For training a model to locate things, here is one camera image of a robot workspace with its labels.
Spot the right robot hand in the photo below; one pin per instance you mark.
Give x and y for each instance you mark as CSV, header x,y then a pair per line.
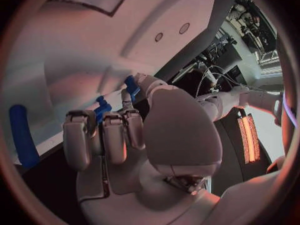
x,y
180,127

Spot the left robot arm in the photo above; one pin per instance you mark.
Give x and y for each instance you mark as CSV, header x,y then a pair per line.
x,y
255,99

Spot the white task board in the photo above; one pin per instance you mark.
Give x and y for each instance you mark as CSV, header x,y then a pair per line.
x,y
82,50

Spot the glowing light bar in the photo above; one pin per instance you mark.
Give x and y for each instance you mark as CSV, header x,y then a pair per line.
x,y
248,136

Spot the workshop equipment rack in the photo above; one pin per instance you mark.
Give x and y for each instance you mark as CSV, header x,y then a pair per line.
x,y
254,22

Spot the blue long cylinder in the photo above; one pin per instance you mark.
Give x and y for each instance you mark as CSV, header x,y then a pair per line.
x,y
23,135

